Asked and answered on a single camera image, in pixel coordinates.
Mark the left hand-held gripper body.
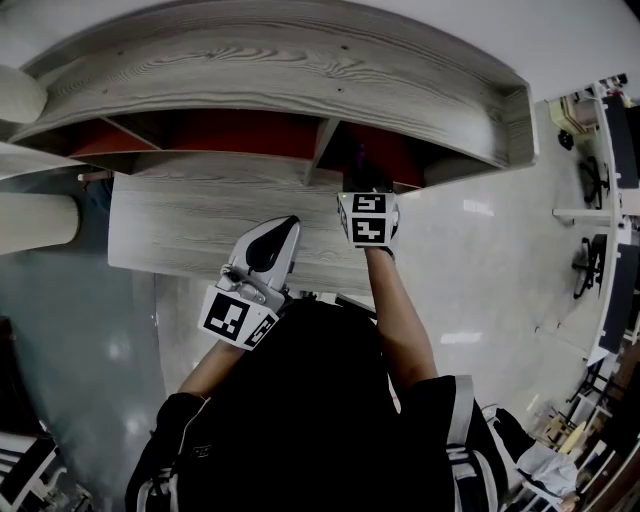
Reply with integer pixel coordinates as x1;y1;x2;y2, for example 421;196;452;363
197;263;292;353

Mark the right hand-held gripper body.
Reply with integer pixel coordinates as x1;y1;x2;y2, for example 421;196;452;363
335;172;401;250

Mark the grey wooden shelf unit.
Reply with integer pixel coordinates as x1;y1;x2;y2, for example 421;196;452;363
7;0;539;194

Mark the person's right forearm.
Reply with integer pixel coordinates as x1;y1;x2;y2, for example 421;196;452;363
363;244;440;390

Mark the person's left forearm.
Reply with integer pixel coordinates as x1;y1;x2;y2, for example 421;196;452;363
177;339;241;399

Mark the grey wood-grain board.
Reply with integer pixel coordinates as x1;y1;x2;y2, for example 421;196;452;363
107;152;401;297

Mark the black flat device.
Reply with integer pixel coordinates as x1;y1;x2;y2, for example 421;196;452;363
333;293;377;320

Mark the person's black clothed torso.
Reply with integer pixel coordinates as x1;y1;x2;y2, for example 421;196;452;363
124;294;511;512

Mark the dark backpack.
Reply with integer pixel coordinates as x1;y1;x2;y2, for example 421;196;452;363
77;168;117;214

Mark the tan cardboard box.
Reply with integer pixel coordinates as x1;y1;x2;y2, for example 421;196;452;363
547;94;601;136

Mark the black office chair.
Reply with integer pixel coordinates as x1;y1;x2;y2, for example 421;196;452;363
578;157;612;209
572;234;609;300

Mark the dark brown cabinet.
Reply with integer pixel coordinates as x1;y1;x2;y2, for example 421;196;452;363
0;314;46;436

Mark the white black equipment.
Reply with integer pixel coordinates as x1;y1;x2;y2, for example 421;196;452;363
0;432;96;512

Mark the row of black monitors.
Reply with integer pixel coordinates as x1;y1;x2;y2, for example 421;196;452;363
599;94;640;351

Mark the small round wooden table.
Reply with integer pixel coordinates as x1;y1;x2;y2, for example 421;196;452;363
544;412;591;454

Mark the grey backpack shoulder strap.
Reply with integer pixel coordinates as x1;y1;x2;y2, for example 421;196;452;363
444;374;501;512
134;464;181;512

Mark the white ribbed pedestal table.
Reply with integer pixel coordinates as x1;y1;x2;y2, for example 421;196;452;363
0;142;86;257

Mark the metal frame rack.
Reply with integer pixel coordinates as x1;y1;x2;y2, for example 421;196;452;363
567;349;640;512

